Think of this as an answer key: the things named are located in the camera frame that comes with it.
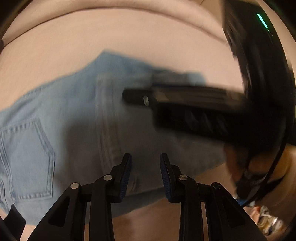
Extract black cloth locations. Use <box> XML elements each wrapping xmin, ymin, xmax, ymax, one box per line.
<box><xmin>0</xmin><ymin>204</ymin><xmax>26</xmax><ymax>241</ymax></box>

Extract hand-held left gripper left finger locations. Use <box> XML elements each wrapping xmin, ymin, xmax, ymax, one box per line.
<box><xmin>27</xmin><ymin>152</ymin><xmax>132</xmax><ymax>241</ymax></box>

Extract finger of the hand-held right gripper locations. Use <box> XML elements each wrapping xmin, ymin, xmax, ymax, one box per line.
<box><xmin>122</xmin><ymin>86</ymin><xmax>247</xmax><ymax>107</ymax></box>
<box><xmin>154</xmin><ymin>104</ymin><xmax>235</xmax><ymax>142</ymax></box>

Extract pink duvet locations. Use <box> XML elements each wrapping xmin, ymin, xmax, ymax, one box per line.
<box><xmin>0</xmin><ymin>0</ymin><xmax>230</xmax><ymax>48</ymax></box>

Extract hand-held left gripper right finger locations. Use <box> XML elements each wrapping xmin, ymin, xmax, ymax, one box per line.
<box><xmin>159</xmin><ymin>152</ymin><xmax>268</xmax><ymax>241</ymax></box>

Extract colourful packets on floor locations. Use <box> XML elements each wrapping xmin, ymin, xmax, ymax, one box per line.
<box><xmin>256</xmin><ymin>205</ymin><xmax>284</xmax><ymax>236</ymax></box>

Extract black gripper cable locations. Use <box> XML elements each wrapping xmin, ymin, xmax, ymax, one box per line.
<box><xmin>245</xmin><ymin>137</ymin><xmax>287</xmax><ymax>207</ymax></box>

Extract light blue denim pants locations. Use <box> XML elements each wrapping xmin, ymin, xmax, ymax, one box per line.
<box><xmin>0</xmin><ymin>50</ymin><xmax>228</xmax><ymax>226</ymax></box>

